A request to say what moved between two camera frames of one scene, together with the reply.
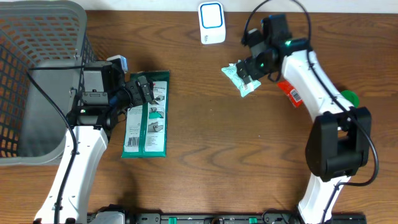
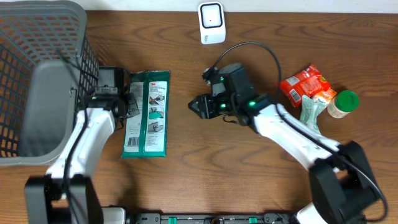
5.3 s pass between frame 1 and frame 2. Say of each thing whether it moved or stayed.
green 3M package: stayed
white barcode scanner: stayed
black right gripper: moved
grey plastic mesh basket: stayed
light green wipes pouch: moved
